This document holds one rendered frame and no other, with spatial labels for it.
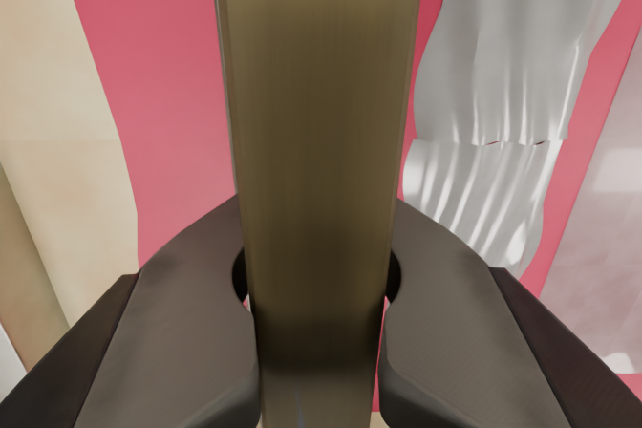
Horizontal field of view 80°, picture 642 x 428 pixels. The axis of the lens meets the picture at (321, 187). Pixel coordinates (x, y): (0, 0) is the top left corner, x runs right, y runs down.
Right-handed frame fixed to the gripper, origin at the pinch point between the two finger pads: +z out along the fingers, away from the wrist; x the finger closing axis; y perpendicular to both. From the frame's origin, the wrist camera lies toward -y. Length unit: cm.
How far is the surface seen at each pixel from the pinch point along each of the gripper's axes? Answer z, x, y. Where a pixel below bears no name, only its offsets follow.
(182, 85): 5.3, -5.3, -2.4
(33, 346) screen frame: 2.8, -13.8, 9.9
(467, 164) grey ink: 4.7, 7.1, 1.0
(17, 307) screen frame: 3.0, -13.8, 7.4
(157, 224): 5.3, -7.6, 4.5
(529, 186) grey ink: 4.9, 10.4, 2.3
